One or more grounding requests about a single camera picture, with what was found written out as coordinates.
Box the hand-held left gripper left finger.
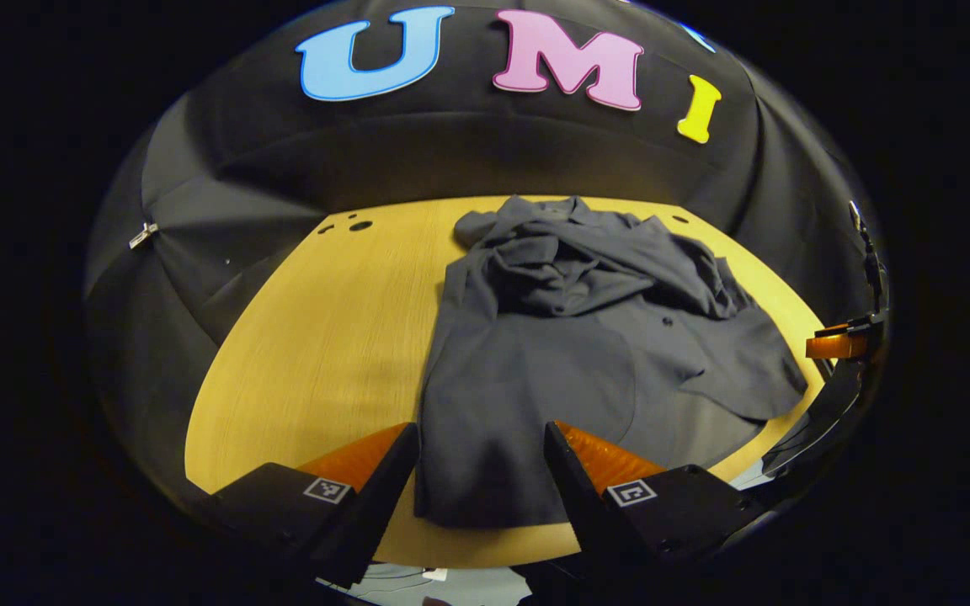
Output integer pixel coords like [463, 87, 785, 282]
[197, 422, 421, 589]

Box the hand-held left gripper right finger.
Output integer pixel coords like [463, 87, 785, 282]
[542, 420, 776, 582]

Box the dark grey shirt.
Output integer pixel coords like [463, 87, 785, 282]
[413, 195, 810, 529]

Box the black backdrop cloth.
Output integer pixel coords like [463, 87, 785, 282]
[85, 0, 890, 506]

